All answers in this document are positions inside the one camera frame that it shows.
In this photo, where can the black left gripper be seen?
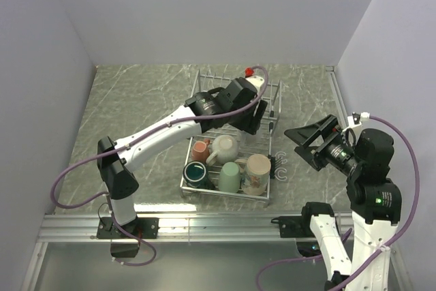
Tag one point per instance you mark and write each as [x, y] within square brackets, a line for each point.
[252, 123]

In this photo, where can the aluminium table edge rail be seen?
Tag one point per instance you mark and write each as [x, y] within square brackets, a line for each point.
[201, 244]

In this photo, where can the pink coffee mug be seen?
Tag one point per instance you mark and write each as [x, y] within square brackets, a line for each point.
[200, 150]

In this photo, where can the metal wire dish rack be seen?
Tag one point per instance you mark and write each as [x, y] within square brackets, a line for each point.
[260, 143]

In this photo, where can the beige patterned mug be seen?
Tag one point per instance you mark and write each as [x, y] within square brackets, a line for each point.
[255, 172]

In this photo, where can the white cup holder hooks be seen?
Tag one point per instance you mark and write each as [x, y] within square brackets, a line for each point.
[280, 169]

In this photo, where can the white speckled round mug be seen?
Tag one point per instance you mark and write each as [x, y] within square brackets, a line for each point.
[224, 149]

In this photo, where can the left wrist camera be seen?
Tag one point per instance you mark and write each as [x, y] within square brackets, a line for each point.
[255, 80]

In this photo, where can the light green cup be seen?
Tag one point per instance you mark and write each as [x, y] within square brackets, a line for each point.
[229, 178]

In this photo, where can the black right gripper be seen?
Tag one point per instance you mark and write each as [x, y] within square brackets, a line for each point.
[305, 134]

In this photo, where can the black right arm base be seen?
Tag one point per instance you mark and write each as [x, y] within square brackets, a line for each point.
[293, 227]

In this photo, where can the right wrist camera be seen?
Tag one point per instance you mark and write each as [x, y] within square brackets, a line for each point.
[355, 121]

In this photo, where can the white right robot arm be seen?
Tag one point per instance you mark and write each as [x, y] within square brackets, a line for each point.
[363, 156]

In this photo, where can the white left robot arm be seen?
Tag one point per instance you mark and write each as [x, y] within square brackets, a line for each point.
[200, 113]

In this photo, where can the dark teal mug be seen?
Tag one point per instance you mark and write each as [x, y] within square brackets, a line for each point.
[195, 174]

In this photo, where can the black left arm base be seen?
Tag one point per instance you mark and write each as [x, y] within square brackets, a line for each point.
[142, 227]

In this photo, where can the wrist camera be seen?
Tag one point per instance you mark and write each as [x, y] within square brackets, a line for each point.
[355, 121]
[255, 80]

